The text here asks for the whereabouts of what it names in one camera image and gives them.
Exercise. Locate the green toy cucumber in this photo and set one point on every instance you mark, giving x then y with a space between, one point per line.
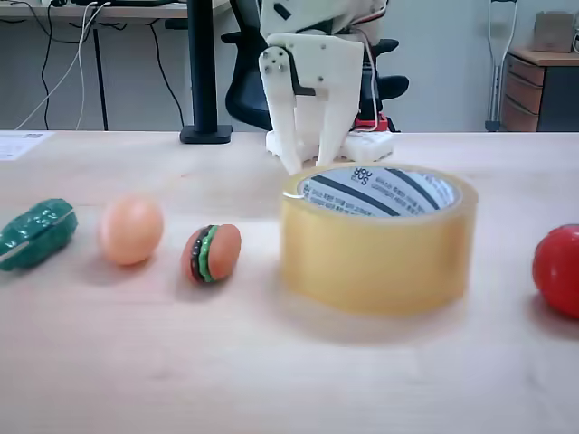
40 230

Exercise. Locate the red base clamp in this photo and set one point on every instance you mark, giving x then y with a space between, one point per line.
368 123

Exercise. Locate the black office chair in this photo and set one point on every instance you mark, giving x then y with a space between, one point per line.
249 95

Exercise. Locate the black pole stand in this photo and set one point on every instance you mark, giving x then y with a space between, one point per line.
202 68

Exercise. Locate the clear packing tape roll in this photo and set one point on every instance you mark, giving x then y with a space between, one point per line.
375 257

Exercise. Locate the toy hamburger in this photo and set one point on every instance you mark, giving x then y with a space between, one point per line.
217 253

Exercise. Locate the grey metal crutch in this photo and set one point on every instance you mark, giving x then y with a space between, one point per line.
496 81

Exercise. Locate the brown drawer cabinet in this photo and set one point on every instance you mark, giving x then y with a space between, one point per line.
524 95

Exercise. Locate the beige toy egg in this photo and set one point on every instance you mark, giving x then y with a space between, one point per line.
131 230

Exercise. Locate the cardboard box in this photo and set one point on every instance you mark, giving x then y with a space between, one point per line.
549 31

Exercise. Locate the red toy tomato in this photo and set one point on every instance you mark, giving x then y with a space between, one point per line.
558 271

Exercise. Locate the white printed paper sheet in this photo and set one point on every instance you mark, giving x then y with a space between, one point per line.
18 144

